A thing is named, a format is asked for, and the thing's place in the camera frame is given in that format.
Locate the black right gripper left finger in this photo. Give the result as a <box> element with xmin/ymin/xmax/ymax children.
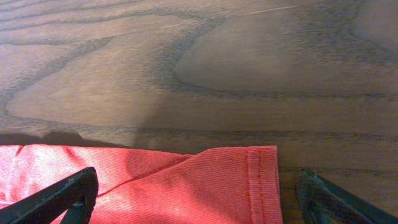
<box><xmin>1</xmin><ymin>167</ymin><xmax>99</xmax><ymax>224</ymax></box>

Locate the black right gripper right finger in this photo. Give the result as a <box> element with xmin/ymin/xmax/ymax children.
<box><xmin>296</xmin><ymin>169</ymin><xmax>397</xmax><ymax>224</ymax></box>

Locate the orange red t-shirt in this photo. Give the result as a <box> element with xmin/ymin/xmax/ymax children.
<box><xmin>1</xmin><ymin>144</ymin><xmax>282</xmax><ymax>223</ymax></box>

